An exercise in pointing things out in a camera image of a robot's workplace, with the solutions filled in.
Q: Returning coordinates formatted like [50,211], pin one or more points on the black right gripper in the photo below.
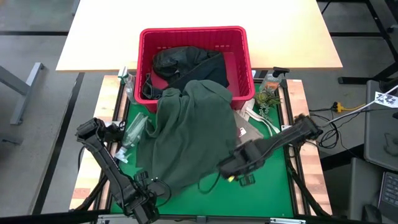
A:
[242,160]

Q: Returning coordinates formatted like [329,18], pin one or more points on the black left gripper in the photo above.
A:
[143,207]

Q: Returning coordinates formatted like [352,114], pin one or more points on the beige shirt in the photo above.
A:
[248,127]

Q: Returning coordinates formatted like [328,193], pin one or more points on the dark green garment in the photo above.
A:
[192,133]

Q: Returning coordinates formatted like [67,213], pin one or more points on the black garment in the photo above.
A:
[186,62]

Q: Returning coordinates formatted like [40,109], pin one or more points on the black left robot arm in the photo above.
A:
[105,161]

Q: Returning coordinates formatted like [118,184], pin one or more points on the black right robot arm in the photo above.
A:
[292,133]

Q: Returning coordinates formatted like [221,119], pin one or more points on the red plastic laundry basket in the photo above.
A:
[192,37]

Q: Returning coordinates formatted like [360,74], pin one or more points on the small yellow tag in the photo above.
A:
[230,179]

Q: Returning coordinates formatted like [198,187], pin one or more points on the green table mat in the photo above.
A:
[248,202]

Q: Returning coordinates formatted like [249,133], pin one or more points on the cream tote bag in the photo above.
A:
[264,119]

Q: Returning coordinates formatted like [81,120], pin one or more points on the clear spray bottle white trigger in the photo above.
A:
[133,130]

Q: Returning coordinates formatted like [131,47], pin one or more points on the artificial succulent plant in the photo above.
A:
[265,98]

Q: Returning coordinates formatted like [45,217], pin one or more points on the spray bottle black trigger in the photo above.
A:
[270,82]

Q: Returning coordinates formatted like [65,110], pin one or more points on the grey side desk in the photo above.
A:
[360,186]

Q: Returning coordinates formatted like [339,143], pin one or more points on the clear spray bottle pale-green trigger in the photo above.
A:
[130,88]

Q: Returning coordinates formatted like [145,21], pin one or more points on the black computer mouse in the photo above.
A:
[371,214]

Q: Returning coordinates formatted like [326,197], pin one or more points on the dark computer keyboard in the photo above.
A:
[390,193]

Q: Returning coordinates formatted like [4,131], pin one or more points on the white tag black pattern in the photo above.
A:
[385,100]

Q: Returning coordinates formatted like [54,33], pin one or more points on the grey metal desk leg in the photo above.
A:
[23,90]

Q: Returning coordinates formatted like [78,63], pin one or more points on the light wooden desk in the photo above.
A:
[109,31]

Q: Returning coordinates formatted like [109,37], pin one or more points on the silver metal bracket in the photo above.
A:
[112,219]
[287,221]

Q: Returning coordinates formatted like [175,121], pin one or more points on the black aluminium table frame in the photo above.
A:
[294,199]

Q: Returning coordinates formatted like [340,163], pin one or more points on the black desk frame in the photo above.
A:
[377,21]

